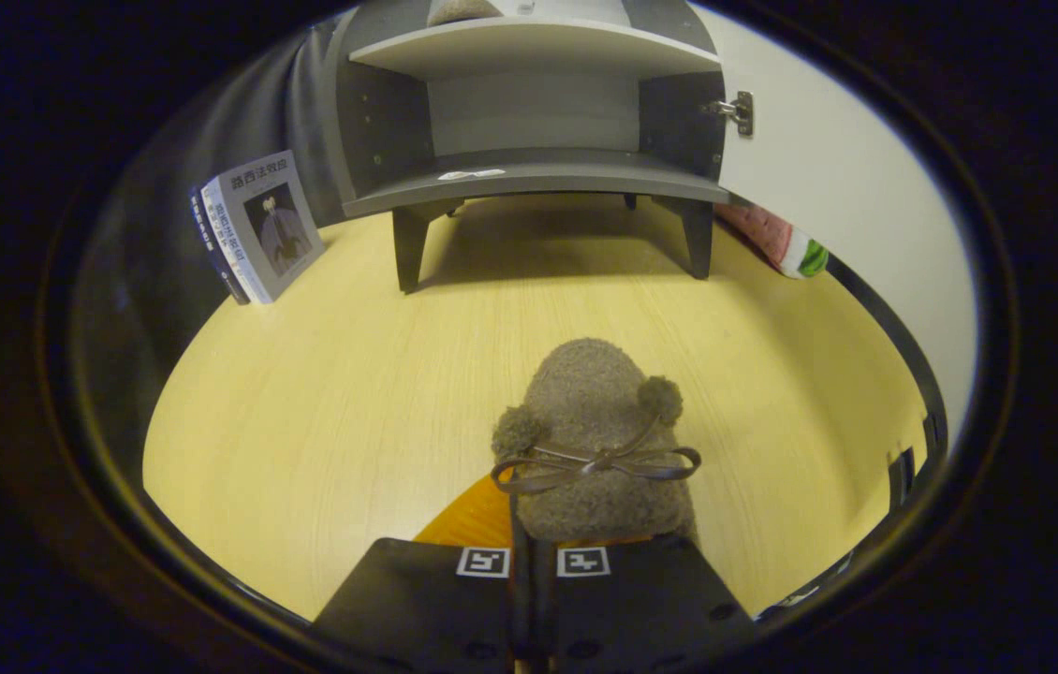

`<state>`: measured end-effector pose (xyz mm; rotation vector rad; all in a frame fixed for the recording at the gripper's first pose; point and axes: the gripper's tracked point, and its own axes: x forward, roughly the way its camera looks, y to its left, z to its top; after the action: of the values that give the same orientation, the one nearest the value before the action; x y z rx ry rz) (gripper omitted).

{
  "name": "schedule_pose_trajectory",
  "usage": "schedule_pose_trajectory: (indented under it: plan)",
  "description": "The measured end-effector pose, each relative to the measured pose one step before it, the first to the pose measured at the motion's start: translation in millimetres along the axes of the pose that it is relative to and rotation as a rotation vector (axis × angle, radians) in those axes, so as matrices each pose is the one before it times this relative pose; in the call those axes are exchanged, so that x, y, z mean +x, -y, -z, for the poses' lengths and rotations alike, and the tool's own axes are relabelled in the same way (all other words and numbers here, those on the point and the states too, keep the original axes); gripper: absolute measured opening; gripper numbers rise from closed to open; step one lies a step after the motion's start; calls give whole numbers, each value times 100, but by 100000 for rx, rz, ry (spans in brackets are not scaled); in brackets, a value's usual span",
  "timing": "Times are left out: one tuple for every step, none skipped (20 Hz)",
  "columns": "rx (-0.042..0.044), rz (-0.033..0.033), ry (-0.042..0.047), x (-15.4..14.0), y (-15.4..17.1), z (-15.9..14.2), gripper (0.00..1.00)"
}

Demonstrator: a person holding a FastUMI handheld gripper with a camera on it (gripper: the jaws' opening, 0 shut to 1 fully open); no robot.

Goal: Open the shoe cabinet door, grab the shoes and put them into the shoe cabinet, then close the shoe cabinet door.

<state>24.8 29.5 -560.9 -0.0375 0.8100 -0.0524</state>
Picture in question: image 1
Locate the grey shoe cabinet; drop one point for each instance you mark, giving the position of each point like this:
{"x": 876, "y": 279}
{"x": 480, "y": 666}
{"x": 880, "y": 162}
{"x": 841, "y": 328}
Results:
{"x": 529, "y": 173}

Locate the metal door hinge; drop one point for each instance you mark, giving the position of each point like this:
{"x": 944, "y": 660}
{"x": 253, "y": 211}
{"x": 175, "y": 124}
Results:
{"x": 741, "y": 112}

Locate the stack of books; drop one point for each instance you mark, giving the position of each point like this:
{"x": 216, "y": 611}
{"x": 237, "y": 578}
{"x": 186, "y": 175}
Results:
{"x": 267, "y": 225}

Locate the watermelon slice toy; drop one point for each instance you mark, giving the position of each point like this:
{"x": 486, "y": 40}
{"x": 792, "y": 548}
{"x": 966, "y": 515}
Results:
{"x": 777, "y": 239}

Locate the black backdrop cloth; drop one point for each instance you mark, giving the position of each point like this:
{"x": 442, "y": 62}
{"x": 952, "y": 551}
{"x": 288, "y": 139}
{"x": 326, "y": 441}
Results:
{"x": 173, "y": 150}

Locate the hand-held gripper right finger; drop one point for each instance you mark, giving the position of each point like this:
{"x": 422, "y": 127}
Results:
{"x": 651, "y": 599}

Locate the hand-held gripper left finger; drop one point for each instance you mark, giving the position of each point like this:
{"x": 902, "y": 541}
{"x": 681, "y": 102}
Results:
{"x": 417, "y": 599}

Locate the cream shoe cabinet door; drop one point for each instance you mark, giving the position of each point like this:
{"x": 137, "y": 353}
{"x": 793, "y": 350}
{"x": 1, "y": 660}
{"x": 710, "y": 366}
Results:
{"x": 857, "y": 187}

